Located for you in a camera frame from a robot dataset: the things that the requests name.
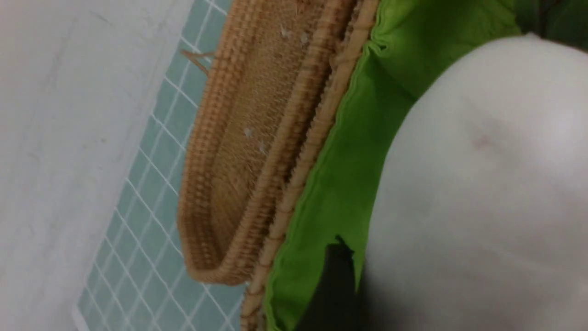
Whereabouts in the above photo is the woven basket lid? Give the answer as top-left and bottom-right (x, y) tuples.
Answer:
(177, 0), (357, 285)

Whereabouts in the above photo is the woven wicker basket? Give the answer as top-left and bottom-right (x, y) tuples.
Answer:
(240, 0), (587, 331)

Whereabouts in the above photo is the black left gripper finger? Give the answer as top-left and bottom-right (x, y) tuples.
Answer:
(295, 237), (362, 331)

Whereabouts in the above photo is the green checkered tablecloth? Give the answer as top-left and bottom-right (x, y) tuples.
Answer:
(72, 0), (244, 331)

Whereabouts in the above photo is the white radish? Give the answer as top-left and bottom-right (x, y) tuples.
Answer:
(361, 35), (588, 331)

